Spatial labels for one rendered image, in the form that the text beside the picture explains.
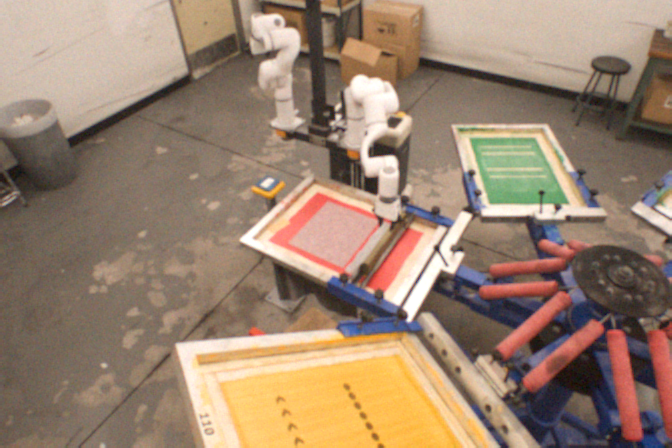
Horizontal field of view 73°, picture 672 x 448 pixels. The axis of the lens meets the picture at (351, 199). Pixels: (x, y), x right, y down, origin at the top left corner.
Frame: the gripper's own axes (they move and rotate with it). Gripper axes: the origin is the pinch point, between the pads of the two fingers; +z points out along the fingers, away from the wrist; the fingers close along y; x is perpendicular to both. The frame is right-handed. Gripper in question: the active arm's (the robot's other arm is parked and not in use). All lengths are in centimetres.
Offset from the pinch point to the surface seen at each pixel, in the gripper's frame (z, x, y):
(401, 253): 18.3, -3.9, -6.1
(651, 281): -17, -2, -93
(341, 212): 17.9, -13.5, 31.6
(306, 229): 18.0, 4.9, 39.8
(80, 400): 114, 103, 134
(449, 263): 6.3, 1.7, -29.6
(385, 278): 18.4, 12.3, -6.5
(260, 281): 113, -13, 101
